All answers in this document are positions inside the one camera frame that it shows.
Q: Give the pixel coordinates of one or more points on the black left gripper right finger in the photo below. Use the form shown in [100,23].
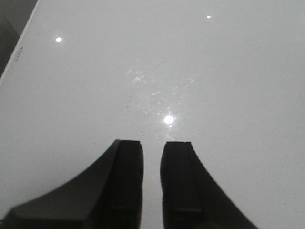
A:
[191,197]

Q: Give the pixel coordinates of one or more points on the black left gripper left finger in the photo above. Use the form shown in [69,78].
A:
[107,195]

